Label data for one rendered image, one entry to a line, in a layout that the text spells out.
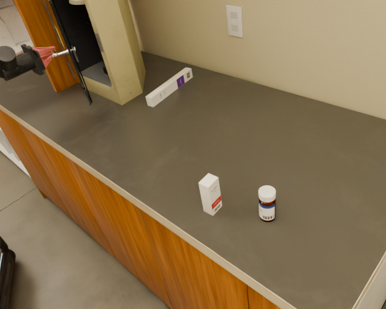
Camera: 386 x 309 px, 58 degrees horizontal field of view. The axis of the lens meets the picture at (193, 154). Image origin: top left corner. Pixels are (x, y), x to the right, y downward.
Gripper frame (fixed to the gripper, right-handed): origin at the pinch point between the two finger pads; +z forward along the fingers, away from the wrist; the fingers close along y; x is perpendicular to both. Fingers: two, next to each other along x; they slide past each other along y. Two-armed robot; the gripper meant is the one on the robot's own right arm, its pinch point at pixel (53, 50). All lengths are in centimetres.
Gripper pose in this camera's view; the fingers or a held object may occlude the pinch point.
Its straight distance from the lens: 140.3
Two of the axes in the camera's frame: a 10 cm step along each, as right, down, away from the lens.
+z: 6.9, -5.4, 4.8
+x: -7.1, -3.6, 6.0
